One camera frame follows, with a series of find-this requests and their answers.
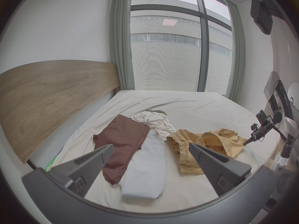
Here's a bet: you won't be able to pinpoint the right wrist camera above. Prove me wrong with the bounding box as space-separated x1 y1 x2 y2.
256 110 268 124

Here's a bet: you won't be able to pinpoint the bed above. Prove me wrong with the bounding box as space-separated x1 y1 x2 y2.
0 60 282 213

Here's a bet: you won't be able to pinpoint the green printed package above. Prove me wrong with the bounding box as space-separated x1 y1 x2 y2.
45 155 59 172

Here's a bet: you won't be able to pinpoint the cream garment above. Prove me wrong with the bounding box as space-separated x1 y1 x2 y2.
130 111 177 141

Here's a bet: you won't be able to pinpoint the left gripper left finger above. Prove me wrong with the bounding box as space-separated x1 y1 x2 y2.
50 144 114 198

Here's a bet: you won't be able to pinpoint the tan shorts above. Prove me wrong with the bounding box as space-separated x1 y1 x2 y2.
166 128 248 174

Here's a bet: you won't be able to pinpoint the olive green garment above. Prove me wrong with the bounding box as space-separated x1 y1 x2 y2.
145 109 167 116

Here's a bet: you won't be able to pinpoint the pale grey garment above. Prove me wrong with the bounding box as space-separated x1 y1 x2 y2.
120 130 167 199

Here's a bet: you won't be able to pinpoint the grey-green curtain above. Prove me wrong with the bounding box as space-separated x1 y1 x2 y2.
225 0 246 102
110 0 136 90

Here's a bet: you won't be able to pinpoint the brown garment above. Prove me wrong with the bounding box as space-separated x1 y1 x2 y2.
93 114 150 185

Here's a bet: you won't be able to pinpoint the window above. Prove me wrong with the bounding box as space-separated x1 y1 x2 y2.
130 0 234 95

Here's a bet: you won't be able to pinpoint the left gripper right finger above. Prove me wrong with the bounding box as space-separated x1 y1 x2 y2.
189 142 252 197

